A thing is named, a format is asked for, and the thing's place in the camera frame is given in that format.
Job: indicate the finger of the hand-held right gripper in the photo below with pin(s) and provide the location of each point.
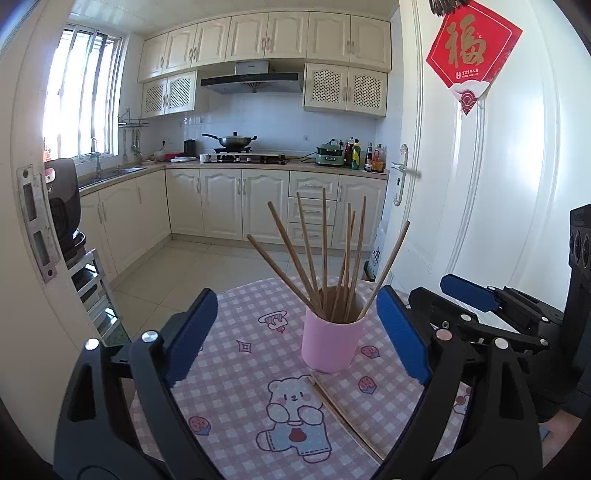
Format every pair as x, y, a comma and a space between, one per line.
429, 304
466, 293

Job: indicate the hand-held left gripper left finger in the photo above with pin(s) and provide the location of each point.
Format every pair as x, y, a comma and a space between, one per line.
194, 332

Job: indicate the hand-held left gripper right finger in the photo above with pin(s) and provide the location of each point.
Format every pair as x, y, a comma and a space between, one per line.
401, 332

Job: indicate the bunch of wooden chopsticks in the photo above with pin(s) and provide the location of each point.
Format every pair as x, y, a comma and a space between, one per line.
341, 302

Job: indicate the pink cup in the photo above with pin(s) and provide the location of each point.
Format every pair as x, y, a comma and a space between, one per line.
330, 341

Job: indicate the single wooden chopstick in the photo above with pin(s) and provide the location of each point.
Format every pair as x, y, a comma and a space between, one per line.
340, 417
344, 413

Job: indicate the pink checked printed tablecloth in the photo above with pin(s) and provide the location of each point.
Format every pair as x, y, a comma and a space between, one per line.
240, 369

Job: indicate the white bag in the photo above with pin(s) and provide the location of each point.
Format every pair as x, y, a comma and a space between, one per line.
376, 254

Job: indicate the metal storage rack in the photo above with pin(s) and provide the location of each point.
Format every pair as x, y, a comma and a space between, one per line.
90, 281

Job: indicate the white door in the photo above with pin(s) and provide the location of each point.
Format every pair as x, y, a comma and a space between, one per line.
508, 184

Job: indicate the cream lower kitchen cabinets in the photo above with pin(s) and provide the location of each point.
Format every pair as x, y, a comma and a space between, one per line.
221, 203

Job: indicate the cream kitchen cabinets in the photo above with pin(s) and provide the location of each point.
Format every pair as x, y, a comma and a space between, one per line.
221, 203
277, 37

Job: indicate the orange sauce bottle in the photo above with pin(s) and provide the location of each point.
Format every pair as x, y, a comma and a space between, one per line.
378, 160

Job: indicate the dark sauce bottle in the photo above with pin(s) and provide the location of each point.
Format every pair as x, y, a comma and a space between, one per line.
369, 160

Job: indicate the yellow-green bottle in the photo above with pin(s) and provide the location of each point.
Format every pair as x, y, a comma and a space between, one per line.
356, 156

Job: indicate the dark red-capped bottle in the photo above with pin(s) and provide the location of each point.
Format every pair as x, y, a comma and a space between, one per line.
349, 150

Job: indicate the steel kitchen sink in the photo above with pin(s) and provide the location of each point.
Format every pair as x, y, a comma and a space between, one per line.
124, 170

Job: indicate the red food container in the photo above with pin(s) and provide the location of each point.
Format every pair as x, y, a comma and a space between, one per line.
173, 157

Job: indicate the green countertop appliance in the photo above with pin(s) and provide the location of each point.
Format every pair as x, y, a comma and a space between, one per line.
330, 157

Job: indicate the gas stove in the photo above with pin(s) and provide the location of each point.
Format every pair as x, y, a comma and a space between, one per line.
249, 158

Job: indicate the black kitchen appliance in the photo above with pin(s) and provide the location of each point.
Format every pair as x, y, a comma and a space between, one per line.
62, 194

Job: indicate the metal strike plate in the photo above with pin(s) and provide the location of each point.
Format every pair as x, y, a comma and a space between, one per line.
37, 221

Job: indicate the metal wok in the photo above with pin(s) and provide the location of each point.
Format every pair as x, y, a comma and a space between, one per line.
235, 141

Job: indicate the sink faucet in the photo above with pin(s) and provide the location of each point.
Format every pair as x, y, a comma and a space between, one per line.
96, 161

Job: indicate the red diamond door poster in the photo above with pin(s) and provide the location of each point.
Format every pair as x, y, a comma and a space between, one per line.
466, 46

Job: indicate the range hood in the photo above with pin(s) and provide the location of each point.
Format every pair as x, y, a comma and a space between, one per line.
251, 83

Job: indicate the kitchen window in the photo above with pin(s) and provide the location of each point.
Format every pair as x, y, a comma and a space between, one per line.
83, 92

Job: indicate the cream upper kitchen cabinets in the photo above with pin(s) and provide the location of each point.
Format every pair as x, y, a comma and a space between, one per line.
277, 37

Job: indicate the wall-mounted utensil rack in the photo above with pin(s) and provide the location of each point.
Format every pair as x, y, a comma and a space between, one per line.
131, 122

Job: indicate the white door frame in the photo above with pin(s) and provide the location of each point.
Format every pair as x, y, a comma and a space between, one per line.
23, 115

